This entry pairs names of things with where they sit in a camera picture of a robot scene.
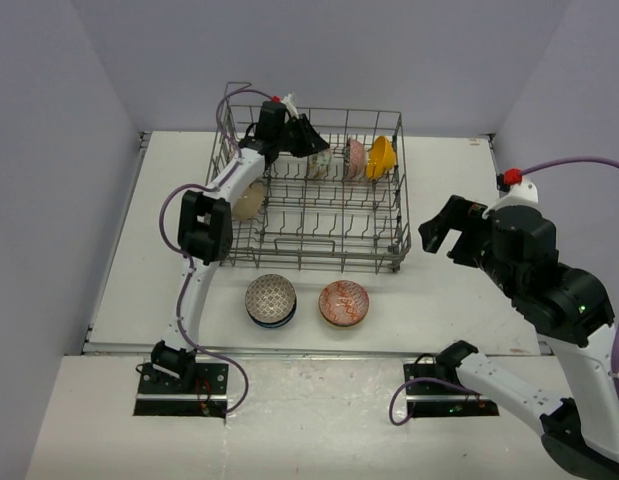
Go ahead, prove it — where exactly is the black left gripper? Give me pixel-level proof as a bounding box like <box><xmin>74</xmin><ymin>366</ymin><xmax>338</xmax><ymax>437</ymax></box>
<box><xmin>274</xmin><ymin>114</ymin><xmax>328</xmax><ymax>159</ymax></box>

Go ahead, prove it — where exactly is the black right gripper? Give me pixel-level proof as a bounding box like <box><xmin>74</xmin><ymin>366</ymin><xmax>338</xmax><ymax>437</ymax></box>
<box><xmin>418</xmin><ymin>192</ymin><xmax>520</xmax><ymax>296</ymax></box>

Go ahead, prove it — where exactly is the white green floral bowl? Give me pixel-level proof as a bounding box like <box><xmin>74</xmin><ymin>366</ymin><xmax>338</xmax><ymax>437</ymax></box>
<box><xmin>307</xmin><ymin>149</ymin><xmax>333</xmax><ymax>179</ymax></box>

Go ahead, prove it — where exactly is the pink patterned bowl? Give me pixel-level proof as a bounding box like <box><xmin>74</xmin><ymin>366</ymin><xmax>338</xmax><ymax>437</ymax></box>
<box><xmin>343</xmin><ymin>138</ymin><xmax>366</xmax><ymax>179</ymax></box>

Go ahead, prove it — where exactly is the beige front bowl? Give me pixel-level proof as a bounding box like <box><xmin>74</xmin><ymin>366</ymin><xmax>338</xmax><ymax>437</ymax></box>
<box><xmin>232</xmin><ymin>182</ymin><xmax>265</xmax><ymax>221</ymax></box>

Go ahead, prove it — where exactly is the blue zigzag pattern bowl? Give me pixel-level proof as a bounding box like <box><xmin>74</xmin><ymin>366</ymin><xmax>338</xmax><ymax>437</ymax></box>
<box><xmin>318</xmin><ymin>280</ymin><xmax>370</xmax><ymax>324</ymax></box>

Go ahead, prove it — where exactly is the yellow teal flower bowl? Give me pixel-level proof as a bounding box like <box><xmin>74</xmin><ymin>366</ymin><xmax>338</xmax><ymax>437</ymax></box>
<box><xmin>321</xmin><ymin>316</ymin><xmax>365</xmax><ymax>332</ymax></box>

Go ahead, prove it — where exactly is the brown lattice pattern bowl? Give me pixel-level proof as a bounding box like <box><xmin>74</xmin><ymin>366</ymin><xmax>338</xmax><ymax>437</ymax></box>
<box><xmin>245</xmin><ymin>274</ymin><xmax>296</xmax><ymax>322</ymax></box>

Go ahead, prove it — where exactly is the blue white floral bowl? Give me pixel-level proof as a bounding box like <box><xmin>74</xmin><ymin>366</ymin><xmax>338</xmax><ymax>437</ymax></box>
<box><xmin>250</xmin><ymin>312</ymin><xmax>295</xmax><ymax>329</ymax></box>

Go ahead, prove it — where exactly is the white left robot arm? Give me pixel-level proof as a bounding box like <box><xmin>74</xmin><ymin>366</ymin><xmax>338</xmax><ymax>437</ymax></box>
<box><xmin>151</xmin><ymin>95</ymin><xmax>329</xmax><ymax>393</ymax></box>

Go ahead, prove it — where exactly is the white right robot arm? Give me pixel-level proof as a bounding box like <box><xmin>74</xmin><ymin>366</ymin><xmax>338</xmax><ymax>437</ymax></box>
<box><xmin>418</xmin><ymin>195</ymin><xmax>619</xmax><ymax>479</ymax></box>

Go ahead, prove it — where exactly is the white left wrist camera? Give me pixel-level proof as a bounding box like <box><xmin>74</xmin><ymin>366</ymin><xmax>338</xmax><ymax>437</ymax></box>
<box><xmin>270</xmin><ymin>93</ymin><xmax>300</xmax><ymax>119</ymax></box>

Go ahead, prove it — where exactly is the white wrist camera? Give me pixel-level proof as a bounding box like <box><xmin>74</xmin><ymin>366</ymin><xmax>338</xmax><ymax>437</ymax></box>
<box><xmin>482</xmin><ymin>168</ymin><xmax>539</xmax><ymax>219</ymax></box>
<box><xmin>270</xmin><ymin>93</ymin><xmax>300</xmax><ymax>119</ymax></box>

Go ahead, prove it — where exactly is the grey wire dish rack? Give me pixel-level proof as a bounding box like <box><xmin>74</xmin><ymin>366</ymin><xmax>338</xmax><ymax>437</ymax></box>
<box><xmin>226</xmin><ymin>107</ymin><xmax>412</xmax><ymax>273</ymax></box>

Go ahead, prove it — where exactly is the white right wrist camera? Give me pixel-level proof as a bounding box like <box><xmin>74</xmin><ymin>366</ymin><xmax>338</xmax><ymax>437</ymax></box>
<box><xmin>482</xmin><ymin>168</ymin><xmax>539</xmax><ymax>219</ymax></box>

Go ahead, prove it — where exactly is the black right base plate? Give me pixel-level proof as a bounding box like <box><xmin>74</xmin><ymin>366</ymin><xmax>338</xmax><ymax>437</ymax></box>
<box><xmin>403</xmin><ymin>354</ymin><xmax>500</xmax><ymax>419</ymax></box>

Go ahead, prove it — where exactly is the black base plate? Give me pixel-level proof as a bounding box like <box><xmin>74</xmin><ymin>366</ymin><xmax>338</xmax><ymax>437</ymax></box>
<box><xmin>133</xmin><ymin>362</ymin><xmax>229</xmax><ymax>419</ymax></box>
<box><xmin>403</xmin><ymin>354</ymin><xmax>500</xmax><ymax>419</ymax></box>

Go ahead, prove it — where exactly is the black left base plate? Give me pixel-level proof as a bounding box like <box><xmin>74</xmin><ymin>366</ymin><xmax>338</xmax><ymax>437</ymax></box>
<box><xmin>133</xmin><ymin>362</ymin><xmax>229</xmax><ymax>419</ymax></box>

